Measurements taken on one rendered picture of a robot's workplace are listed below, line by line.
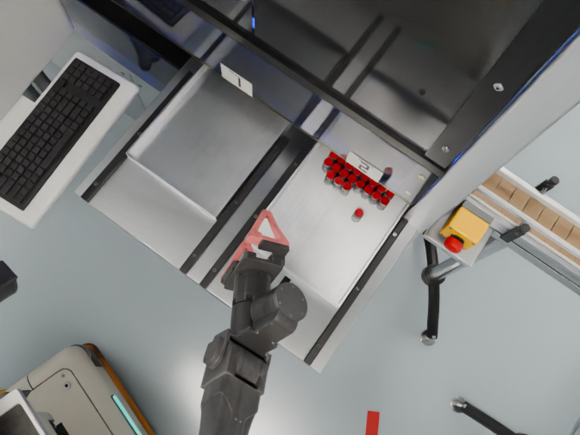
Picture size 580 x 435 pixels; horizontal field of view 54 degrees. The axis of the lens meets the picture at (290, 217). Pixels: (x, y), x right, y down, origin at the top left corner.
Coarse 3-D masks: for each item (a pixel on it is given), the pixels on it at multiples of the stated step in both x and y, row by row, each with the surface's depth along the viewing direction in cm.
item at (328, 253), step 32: (320, 160) 137; (288, 192) 134; (320, 192) 135; (352, 192) 135; (384, 192) 136; (288, 224) 132; (320, 224) 133; (352, 224) 133; (384, 224) 134; (288, 256) 130; (320, 256) 131; (352, 256) 131; (320, 288) 129
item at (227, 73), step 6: (222, 66) 124; (222, 72) 127; (228, 72) 125; (234, 72) 123; (228, 78) 128; (234, 78) 125; (240, 78) 123; (234, 84) 128; (246, 84) 124; (246, 90) 127; (252, 96) 128
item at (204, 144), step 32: (192, 96) 139; (224, 96) 140; (160, 128) 137; (192, 128) 137; (224, 128) 138; (256, 128) 138; (288, 128) 138; (160, 160) 135; (192, 160) 135; (224, 160) 136; (256, 160) 136; (192, 192) 133; (224, 192) 134
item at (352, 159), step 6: (348, 156) 123; (354, 156) 121; (348, 162) 125; (354, 162) 123; (360, 162) 121; (366, 162) 119; (372, 168) 120; (366, 174) 125; (372, 174) 123; (378, 174) 121; (378, 180) 123
